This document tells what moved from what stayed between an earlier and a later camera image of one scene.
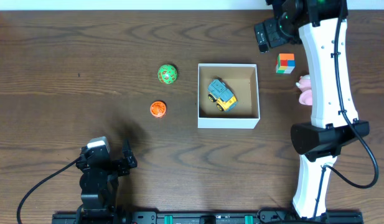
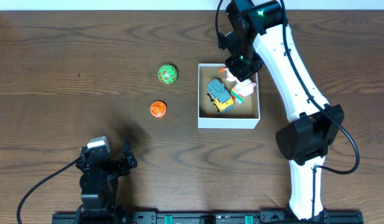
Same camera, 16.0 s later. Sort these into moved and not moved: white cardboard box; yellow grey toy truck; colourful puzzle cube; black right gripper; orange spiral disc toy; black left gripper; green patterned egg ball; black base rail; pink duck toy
Moved: pink duck toy; black right gripper; colourful puzzle cube
Not moved: white cardboard box; yellow grey toy truck; black base rail; black left gripper; orange spiral disc toy; green patterned egg ball
